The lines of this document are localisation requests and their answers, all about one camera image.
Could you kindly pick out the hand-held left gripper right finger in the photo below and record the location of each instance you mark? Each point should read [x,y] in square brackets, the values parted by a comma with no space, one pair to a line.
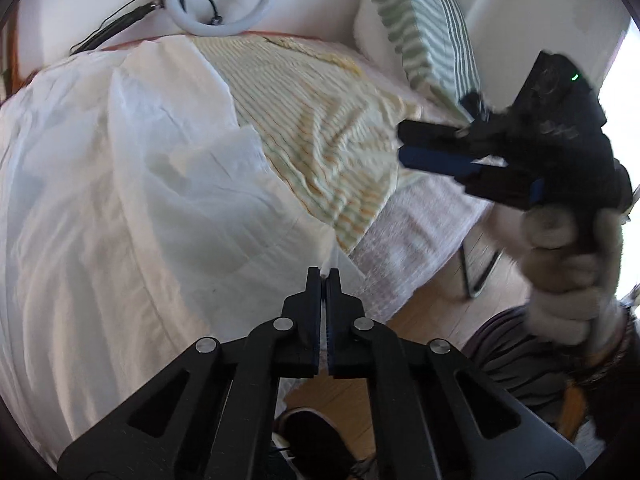
[334,310]

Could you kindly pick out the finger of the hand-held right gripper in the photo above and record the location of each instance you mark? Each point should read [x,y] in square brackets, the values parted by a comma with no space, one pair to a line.
[430,132]
[440,162]

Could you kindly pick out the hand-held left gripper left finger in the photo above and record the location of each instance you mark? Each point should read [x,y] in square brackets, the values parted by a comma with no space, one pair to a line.
[312,310]

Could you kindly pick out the white long-sleeved shirt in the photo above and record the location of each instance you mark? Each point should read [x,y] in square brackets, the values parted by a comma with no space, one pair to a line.
[125,210]

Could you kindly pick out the person's right forearm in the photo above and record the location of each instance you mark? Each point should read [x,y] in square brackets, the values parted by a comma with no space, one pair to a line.
[615,370]

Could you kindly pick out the person's right hand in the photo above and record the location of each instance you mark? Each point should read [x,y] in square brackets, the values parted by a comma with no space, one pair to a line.
[555,305]

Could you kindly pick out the pink checked blanket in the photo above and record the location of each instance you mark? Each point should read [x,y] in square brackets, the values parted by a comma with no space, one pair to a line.
[415,230]

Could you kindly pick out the green striped cushion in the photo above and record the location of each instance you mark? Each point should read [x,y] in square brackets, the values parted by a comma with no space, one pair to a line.
[425,20]

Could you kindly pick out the metal chair leg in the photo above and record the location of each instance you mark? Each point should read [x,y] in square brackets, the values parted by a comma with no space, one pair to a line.
[467,280]

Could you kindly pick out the yellow striped shirt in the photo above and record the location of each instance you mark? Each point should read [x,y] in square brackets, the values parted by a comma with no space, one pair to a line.
[310,110]

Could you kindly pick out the sneaker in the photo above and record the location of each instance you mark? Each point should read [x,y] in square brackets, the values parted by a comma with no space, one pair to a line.
[310,440]

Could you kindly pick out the person's leg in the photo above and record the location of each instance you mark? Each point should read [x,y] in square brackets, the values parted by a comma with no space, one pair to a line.
[515,360]

